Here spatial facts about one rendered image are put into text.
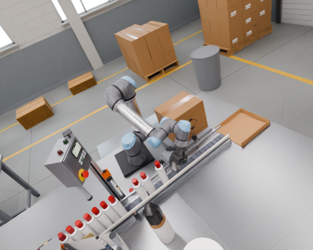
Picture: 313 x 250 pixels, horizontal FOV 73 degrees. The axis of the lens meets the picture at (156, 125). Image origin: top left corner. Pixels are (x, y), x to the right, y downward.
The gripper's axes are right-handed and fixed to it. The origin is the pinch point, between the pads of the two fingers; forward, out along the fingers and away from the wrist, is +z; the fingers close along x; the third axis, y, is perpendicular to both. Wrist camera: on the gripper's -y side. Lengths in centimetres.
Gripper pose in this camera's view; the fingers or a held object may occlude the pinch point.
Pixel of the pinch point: (172, 169)
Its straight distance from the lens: 143.2
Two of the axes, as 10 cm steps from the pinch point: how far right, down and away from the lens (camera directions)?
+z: -1.4, 9.1, 4.0
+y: 5.3, 4.1, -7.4
